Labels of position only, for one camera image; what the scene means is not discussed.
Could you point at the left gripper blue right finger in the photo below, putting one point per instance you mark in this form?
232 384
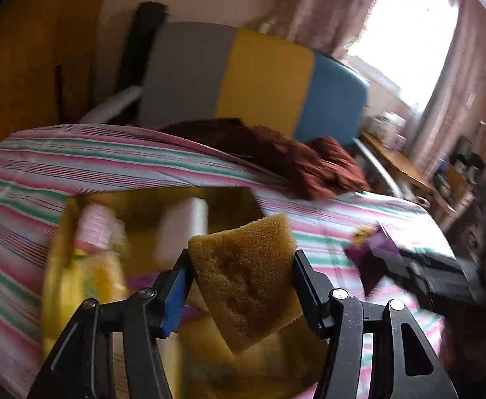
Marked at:
404 364

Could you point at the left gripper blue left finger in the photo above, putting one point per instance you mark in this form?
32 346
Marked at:
80 363

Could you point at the purple snack packet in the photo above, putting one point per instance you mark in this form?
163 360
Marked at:
370 248

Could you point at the yellow wedge sponge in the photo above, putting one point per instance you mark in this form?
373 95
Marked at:
245 278

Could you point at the yellow rice cracker bag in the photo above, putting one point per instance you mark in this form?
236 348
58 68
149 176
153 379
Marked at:
98 275

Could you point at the brown cardboard storage box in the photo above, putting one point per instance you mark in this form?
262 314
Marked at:
149 229

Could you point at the wooden side table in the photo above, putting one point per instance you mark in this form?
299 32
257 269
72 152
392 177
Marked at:
399 167

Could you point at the white product box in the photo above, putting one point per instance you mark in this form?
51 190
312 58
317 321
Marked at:
386 127

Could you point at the rust red blanket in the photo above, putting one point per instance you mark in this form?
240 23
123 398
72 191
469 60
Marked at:
314 170

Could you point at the striped bed sheet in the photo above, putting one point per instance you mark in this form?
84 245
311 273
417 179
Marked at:
40 168

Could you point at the pink curtain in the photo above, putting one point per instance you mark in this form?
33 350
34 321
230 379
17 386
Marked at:
331 27

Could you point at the tricolour armchair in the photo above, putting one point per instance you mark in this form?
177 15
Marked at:
217 81

